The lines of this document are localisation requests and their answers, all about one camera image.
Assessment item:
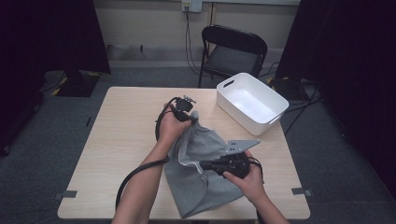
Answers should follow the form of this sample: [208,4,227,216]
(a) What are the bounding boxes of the black floor cables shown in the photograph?
[281,83,323,136]

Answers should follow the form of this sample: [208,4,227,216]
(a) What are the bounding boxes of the dark curtain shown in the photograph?
[0,0,111,157]
[275,0,396,200]

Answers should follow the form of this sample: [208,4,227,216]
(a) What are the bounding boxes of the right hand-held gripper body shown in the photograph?
[218,139,261,180]

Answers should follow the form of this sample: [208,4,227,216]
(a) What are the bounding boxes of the white plastic basket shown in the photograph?
[216,72,290,136]

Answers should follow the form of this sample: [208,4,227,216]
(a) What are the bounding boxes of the white wall socket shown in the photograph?
[181,0,204,13]

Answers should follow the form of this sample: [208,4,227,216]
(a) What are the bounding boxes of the black stand base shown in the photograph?
[55,70,101,98]
[267,76,309,101]

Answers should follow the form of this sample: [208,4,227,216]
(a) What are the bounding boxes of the right hand-held gripper cable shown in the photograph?
[247,157,265,224]

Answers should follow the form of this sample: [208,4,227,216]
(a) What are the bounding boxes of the person's left hand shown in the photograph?
[158,104,192,146]

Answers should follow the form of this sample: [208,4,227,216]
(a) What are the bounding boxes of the black wall socket cable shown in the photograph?
[185,10,204,76]

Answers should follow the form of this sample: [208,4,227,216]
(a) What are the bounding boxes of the grey shorts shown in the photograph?
[163,111,246,219]

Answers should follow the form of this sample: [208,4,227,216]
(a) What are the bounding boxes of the person's right hand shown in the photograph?
[223,150,265,202]

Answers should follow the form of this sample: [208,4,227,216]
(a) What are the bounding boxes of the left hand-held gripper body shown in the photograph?
[172,95,198,115]

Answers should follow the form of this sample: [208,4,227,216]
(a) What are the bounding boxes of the thin wall pipe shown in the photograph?
[208,2,216,27]

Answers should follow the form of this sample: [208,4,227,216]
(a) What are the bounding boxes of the grey tape strip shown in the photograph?
[291,188,314,197]
[52,189,78,201]

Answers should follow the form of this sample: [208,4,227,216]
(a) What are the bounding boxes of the black folding chair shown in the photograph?
[198,24,269,89]

